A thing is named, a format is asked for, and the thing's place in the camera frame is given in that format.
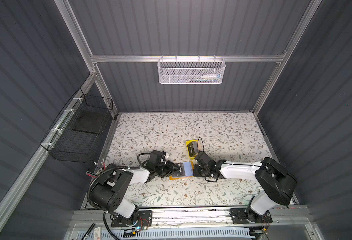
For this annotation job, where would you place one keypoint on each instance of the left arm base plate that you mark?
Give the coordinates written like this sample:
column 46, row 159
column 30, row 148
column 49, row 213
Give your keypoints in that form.
column 140, row 218

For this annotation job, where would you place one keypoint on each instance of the yellow leather card holder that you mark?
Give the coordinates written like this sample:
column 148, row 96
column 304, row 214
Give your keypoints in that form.
column 186, row 170

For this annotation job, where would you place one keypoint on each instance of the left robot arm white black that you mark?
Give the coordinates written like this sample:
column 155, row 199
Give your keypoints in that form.
column 107, row 191

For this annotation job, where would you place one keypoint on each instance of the white small box foreground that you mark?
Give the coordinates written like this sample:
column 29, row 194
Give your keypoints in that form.
column 97, row 235

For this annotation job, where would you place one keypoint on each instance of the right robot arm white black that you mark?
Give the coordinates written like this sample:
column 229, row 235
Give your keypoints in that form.
column 277, row 182

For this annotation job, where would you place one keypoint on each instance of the yellow plastic card tray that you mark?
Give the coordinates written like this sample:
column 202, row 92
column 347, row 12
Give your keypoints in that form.
column 187, row 148

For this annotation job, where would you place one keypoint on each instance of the aluminium front rail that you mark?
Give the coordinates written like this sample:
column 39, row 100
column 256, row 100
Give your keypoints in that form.
column 190, row 217

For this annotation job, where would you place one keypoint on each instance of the black wire mesh basket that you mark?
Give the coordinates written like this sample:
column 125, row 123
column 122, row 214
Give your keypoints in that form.
column 71, row 146

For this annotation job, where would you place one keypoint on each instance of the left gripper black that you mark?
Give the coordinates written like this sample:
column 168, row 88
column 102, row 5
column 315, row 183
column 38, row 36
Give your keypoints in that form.
column 170, row 169

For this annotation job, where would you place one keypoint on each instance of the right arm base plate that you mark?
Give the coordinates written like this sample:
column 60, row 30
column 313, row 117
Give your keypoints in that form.
column 248, row 216

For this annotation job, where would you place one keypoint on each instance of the black pad in basket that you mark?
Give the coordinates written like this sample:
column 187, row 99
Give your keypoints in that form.
column 91, row 122

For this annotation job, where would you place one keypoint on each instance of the white wire mesh basket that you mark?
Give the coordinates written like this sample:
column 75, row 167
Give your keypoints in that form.
column 187, row 71

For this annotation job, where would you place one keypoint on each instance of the white tube in basket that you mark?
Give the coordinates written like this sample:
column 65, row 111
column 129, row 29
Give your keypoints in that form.
column 212, row 77

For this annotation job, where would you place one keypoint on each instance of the stack of credit cards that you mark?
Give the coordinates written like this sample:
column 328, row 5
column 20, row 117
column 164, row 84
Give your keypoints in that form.
column 193, row 148

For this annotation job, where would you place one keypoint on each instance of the black pen foreground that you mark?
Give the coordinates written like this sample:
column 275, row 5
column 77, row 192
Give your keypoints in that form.
column 88, row 232

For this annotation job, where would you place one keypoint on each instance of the pen holder with pens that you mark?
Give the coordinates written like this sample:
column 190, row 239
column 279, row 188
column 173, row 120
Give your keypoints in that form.
column 100, row 167

